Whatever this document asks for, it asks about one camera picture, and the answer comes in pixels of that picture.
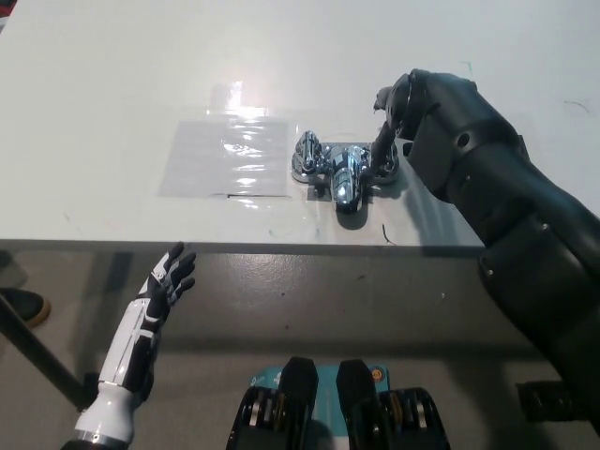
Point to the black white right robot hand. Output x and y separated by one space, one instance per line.
436 117

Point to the black shoe tan sole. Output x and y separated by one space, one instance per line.
25 307

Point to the black diagonal table leg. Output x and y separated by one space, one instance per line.
42 351

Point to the large clear plastic sheet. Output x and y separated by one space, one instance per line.
220 159

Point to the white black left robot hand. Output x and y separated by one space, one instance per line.
140 319

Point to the black frame bar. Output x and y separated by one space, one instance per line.
539 398

